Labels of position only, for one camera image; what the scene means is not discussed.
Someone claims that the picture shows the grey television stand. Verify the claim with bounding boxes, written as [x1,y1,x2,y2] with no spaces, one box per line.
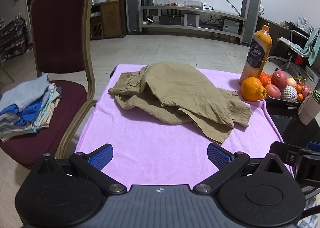
[140,5,248,39]

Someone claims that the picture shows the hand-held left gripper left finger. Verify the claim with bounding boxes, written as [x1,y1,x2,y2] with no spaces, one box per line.
[30,144,127,195]

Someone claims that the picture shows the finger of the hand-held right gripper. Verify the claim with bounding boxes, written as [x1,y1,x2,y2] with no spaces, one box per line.
[269,141,307,168]
[306,142,320,153]

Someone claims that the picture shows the pink dragon fruit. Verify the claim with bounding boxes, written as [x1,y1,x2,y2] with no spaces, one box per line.
[295,76,312,98]

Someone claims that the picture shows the maroon banquet chair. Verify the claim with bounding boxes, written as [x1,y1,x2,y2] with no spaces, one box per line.
[0,0,98,170]

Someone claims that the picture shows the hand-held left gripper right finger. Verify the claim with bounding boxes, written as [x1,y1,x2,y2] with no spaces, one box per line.
[194,143,292,195]

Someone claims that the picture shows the teal cloth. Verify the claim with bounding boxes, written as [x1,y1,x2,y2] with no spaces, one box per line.
[304,28,320,66]

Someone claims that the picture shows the white cup with green lid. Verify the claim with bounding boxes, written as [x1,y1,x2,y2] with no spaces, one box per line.
[298,90,320,125]

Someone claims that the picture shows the office swivel chair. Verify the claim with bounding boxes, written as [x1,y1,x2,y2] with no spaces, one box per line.
[269,28,320,76]

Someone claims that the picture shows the black audio receiver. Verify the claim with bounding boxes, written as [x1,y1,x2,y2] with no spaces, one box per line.
[159,15,183,25]

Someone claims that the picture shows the metal shoe rack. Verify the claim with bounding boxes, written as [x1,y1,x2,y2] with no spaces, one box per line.
[0,16,28,61]

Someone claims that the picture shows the khaki pants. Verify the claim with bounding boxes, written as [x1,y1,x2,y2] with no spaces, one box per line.
[108,61,252,146]

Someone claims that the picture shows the pile of folded clothes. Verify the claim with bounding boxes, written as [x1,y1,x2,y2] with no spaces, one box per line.
[0,73,63,143]

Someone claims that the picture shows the grey tower speaker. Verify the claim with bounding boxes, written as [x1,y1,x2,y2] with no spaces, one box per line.
[240,0,262,44]
[124,0,144,33]

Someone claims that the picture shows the white desk fan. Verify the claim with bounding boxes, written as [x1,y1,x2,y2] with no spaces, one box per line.
[298,15,310,31]

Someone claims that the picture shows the grey audio box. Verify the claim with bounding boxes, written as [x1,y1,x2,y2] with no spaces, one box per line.
[184,13,200,27]

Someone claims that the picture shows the red netted fruit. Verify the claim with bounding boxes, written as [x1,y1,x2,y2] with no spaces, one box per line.
[259,72,273,87]

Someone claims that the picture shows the small red apple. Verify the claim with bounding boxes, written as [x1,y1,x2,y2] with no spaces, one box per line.
[265,84,282,99]

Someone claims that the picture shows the lilac blanket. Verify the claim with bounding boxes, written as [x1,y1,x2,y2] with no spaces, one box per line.
[74,64,294,188]

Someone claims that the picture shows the wooden cabinet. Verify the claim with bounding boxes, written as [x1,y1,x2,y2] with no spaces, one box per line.
[89,0,127,41]

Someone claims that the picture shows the large red apple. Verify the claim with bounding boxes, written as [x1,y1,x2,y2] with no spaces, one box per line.
[272,70,288,90]

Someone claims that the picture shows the white foam netted fruit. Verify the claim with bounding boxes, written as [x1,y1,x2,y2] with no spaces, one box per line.
[280,86,298,101]

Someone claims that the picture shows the small grey subwoofer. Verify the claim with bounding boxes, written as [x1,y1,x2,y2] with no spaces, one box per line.
[223,18,239,34]

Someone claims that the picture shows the dark fruit tray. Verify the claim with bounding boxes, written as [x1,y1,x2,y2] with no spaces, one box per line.
[266,94,303,108]

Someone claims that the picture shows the large orange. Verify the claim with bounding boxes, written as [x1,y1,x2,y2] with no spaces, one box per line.
[241,77,267,102]

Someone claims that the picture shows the orange juice bottle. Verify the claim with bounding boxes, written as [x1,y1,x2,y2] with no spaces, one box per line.
[239,24,273,86]

